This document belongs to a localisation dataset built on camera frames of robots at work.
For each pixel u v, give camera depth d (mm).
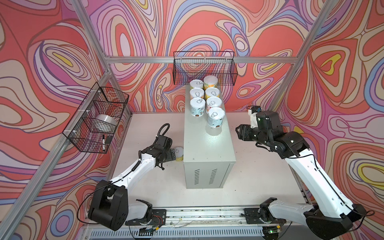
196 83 785
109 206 405
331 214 378
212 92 736
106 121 704
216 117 639
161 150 664
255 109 585
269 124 472
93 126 720
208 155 575
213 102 690
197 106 684
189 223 725
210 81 770
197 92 734
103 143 719
